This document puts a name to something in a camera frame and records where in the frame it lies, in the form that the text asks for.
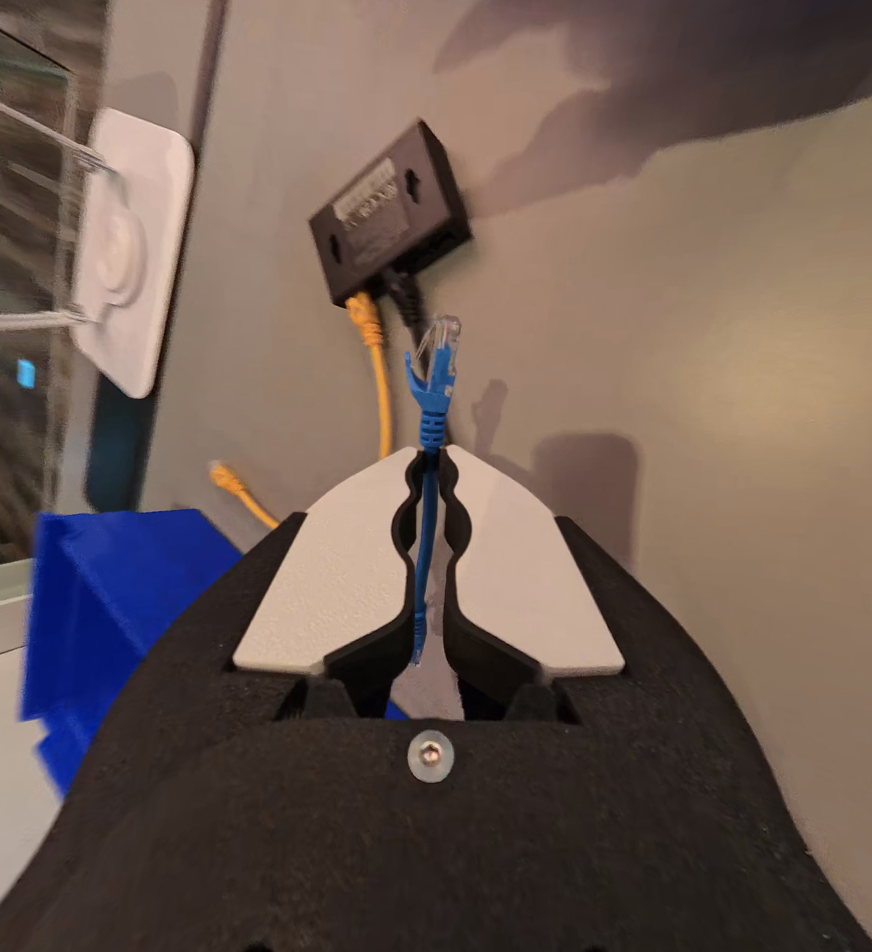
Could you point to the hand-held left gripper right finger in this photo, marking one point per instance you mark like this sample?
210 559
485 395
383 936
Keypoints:
533 580

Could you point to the white stand base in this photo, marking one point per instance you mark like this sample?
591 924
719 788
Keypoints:
131 253

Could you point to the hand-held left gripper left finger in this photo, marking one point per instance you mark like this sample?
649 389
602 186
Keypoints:
332 580

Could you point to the black network switch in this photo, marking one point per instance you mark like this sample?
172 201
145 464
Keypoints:
391 208

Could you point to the blue plastic bin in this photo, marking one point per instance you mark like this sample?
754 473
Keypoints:
109 595

